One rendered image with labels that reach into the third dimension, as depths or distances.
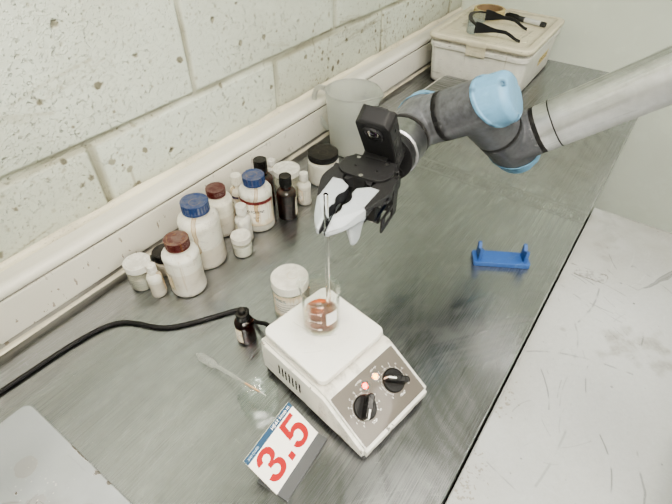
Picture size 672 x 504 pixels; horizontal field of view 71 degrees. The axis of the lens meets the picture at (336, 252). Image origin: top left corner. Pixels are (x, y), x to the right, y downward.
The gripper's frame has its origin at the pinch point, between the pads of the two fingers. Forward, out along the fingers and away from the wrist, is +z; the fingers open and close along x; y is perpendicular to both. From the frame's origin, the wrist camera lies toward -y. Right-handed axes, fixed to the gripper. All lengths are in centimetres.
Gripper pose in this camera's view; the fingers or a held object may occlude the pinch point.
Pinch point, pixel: (327, 221)
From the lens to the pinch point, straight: 53.7
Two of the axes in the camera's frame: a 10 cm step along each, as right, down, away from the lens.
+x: -8.9, -3.1, 3.4
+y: 0.1, 7.3, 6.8
